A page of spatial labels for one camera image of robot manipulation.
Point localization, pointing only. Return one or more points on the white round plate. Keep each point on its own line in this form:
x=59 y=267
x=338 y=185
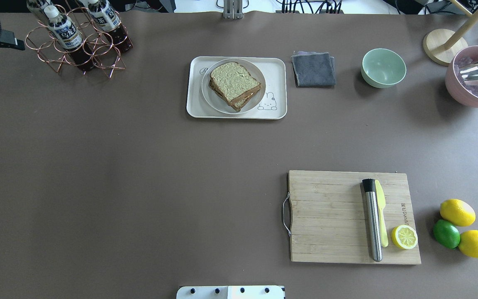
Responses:
x=254 y=71

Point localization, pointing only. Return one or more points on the bread slice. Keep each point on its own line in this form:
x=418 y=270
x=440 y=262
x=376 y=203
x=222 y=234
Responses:
x=246 y=101
x=233 y=78

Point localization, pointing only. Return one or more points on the cream rabbit serving tray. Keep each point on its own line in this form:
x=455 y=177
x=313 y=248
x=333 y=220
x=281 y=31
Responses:
x=273 y=105

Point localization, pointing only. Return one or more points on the tea bottle back left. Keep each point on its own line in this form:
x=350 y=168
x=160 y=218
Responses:
x=36 y=7

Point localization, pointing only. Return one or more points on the tea bottle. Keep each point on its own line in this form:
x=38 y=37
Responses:
x=69 y=37
x=107 y=20
x=36 y=7

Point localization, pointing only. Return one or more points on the tea bottle front left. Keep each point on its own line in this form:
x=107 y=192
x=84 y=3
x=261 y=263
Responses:
x=69 y=37

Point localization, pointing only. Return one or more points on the tea bottle right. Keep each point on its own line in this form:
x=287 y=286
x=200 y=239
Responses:
x=107 y=20

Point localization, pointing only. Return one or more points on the folded grey cloth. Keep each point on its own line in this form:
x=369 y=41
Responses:
x=314 y=69

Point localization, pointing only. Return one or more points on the wooden cutting board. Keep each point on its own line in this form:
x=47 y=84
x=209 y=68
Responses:
x=327 y=214

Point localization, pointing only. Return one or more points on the mint green bowl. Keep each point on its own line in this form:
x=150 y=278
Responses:
x=383 y=68

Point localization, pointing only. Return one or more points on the steel cylinder muddler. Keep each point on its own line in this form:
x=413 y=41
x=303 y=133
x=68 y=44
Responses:
x=372 y=216

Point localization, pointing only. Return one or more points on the yellow plastic knife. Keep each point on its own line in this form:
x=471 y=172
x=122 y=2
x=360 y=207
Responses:
x=381 y=203

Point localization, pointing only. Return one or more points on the wooden stand with round base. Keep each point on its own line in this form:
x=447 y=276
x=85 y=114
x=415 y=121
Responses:
x=441 y=45

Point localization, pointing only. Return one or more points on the half lemon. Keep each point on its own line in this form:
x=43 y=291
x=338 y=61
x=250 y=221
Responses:
x=404 y=237

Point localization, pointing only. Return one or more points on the pink bowl with ice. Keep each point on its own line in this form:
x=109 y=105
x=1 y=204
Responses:
x=454 y=84

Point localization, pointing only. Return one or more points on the green lime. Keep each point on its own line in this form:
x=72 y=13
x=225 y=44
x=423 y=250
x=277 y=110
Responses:
x=446 y=234

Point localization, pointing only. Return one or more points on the upper whole lemon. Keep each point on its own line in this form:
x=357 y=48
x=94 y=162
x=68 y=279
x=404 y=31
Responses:
x=457 y=212

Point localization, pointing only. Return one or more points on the whole lemon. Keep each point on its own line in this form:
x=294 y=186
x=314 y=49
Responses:
x=469 y=243
x=457 y=212

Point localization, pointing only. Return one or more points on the lower whole lemon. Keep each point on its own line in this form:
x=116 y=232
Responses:
x=469 y=243

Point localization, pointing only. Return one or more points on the copper wire bottle rack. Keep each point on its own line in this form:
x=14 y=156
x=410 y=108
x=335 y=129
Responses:
x=87 y=37

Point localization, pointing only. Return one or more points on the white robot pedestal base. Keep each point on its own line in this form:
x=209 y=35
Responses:
x=232 y=292

